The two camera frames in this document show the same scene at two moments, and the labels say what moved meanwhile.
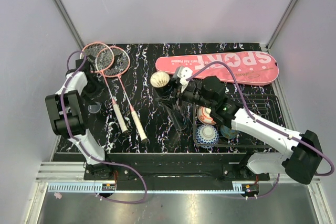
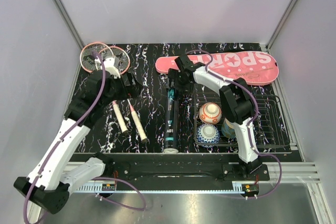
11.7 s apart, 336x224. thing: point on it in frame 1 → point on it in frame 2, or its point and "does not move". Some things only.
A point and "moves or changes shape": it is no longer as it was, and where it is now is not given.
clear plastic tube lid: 94,108 moves or changes shape
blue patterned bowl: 207,136 does not move
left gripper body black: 92,88 → 119,91
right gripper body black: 193,94 → 180,83
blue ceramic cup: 228,132 does not move
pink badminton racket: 114,62 does not move
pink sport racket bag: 252,67 does not move
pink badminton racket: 102,57 does not move
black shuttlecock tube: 167,97 moves or changes shape
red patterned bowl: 203,115 does not move
